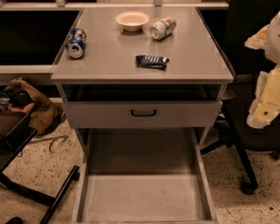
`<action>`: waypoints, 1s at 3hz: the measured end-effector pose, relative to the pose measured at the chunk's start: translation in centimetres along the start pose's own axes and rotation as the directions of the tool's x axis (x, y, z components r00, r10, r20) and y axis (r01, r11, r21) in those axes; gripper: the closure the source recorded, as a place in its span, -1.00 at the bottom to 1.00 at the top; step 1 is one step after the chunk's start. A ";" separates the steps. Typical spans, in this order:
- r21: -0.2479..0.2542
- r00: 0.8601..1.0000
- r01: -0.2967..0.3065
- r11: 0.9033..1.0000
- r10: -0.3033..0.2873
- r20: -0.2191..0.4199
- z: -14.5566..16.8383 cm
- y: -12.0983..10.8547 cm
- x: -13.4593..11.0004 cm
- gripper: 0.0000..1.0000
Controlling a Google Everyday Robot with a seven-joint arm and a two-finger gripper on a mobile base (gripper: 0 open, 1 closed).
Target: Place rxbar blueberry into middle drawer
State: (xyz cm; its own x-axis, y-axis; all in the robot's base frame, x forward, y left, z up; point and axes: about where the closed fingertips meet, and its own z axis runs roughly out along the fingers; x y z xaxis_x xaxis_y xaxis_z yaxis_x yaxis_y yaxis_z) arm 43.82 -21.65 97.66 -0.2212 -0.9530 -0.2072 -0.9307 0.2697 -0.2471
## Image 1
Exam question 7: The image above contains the brown cloth bag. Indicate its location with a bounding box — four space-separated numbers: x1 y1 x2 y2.
4 77 62 135

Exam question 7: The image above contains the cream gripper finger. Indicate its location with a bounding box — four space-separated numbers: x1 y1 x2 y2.
245 25 269 49

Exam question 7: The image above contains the blue pepsi can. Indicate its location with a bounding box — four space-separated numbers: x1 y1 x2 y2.
66 28 87 59

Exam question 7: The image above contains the black office chair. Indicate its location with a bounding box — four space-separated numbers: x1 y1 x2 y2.
202 0 280 195

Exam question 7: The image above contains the white paper bowl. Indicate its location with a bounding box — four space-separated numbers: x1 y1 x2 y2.
116 11 149 32

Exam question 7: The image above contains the black side table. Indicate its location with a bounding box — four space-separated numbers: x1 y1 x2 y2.
0 112 79 224

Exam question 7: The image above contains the open grey lower drawer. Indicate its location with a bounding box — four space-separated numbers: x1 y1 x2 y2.
71 129 218 224

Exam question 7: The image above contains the closed grey upper drawer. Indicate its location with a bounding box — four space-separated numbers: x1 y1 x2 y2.
64 102 222 129

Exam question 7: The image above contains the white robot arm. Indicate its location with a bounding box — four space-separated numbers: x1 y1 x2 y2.
245 10 280 129

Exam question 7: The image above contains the black drawer handle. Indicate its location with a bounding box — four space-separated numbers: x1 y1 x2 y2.
130 109 157 118

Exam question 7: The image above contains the grey metal drawer cabinet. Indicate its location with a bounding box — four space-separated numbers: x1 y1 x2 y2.
51 7 232 142

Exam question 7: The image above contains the silver soda can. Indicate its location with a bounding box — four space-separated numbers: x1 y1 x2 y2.
149 17 176 40

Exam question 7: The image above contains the blue rxbar wrapper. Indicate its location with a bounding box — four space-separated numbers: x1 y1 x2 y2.
136 55 170 69

